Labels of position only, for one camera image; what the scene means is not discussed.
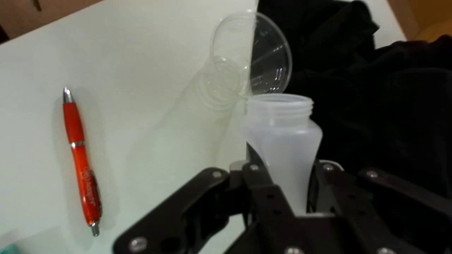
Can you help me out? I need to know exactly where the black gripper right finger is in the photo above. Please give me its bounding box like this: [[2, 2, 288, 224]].
[[308, 159, 452, 254]]

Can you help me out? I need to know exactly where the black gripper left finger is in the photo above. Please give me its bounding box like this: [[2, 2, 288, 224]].
[[113, 163, 295, 254]]

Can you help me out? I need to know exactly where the translucent white plastic bottle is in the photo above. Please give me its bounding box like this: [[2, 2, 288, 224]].
[[243, 92, 322, 215]]

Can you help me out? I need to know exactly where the red ballpoint pen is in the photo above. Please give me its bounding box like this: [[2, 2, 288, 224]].
[[62, 87, 101, 236]]

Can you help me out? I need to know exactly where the black cloth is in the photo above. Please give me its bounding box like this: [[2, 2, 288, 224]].
[[258, 0, 452, 200]]

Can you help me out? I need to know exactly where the clear plastic cup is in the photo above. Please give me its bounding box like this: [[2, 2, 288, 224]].
[[197, 11, 292, 108]]

